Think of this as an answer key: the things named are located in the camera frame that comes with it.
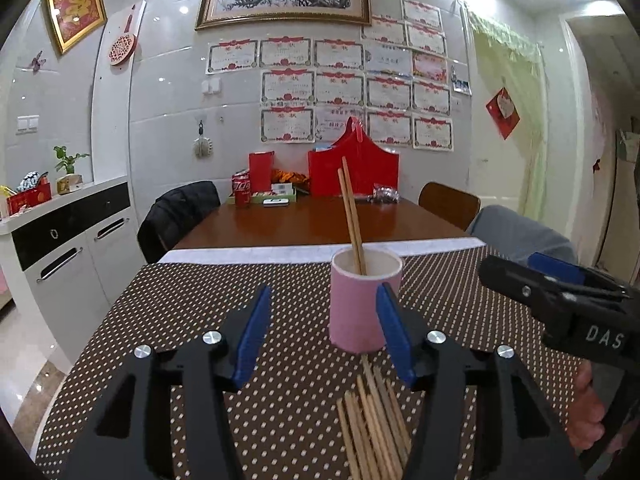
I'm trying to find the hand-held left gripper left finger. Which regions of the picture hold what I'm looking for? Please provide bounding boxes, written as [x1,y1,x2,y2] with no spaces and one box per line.
[62,285,273,480]

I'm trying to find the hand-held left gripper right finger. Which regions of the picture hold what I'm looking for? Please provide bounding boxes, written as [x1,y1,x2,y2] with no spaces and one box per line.
[375,282,586,480]

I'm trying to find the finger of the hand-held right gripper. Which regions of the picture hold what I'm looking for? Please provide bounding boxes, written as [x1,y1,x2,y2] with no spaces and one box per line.
[477,255,631,321]
[527,252,632,297]

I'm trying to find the pink cup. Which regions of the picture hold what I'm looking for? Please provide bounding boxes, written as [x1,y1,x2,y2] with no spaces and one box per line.
[327,246,403,355]

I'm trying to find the pile of wooden chopsticks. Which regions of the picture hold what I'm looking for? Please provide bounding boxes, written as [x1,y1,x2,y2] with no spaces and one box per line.
[336,355,413,480]

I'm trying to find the wooden chopstick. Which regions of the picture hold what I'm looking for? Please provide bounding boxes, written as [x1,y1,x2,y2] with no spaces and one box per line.
[341,156,368,276]
[337,168,363,276]

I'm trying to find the person's right hand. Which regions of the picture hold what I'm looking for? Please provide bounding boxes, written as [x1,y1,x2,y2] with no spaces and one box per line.
[565,360,626,453]

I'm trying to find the brown polka dot tablecloth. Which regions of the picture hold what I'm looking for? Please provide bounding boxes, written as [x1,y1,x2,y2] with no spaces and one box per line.
[35,246,601,480]

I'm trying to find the white table cloth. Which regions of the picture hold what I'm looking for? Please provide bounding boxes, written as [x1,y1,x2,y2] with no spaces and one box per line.
[157,237,487,264]

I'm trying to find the wooden chair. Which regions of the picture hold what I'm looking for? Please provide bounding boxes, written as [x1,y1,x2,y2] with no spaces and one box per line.
[418,182,481,232]

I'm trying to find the green tray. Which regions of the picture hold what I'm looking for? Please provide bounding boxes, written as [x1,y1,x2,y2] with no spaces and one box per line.
[226,187,297,207]

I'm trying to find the red soda can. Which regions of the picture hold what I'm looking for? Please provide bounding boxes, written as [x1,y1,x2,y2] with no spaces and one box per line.
[231,174,252,209]

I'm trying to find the black jacket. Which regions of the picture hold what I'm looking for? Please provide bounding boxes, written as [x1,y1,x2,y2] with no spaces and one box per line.
[137,181,221,264]

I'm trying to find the orange snack packets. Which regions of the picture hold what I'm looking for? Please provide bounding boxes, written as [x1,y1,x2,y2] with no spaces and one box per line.
[270,169,308,186]

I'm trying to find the red flat box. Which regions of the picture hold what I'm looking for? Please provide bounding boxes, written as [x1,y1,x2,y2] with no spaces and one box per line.
[248,151,275,193]

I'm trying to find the red gift bag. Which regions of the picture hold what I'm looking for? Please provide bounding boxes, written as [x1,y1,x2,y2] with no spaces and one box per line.
[307,117,401,198]

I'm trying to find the grey hanging ornament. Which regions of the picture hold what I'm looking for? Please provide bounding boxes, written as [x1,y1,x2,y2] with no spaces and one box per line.
[194,120,215,159]

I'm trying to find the white and black cabinet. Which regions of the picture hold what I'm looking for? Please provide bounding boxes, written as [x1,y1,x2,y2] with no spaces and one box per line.
[0,175,132,376]

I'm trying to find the light green curtain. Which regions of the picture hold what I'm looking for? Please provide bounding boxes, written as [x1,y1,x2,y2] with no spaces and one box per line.
[465,5,548,221]

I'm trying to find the potted green plant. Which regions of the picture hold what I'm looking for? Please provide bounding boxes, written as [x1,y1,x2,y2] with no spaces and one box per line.
[52,146,91,195]

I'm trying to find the red and gold framed picture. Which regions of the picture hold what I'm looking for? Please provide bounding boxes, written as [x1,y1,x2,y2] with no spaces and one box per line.
[44,0,108,56]

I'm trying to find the red heart wall card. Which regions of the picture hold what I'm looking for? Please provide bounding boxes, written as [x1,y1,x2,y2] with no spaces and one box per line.
[486,87,521,141]

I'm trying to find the small wall photo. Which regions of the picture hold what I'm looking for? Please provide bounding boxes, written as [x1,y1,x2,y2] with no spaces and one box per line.
[452,62,472,96]

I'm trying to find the wall of paper certificates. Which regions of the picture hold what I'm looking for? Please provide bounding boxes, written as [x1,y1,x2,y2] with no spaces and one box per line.
[206,0,455,152]

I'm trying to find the round red wall ornament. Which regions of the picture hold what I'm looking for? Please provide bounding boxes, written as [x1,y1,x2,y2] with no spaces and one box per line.
[109,5,138,67]

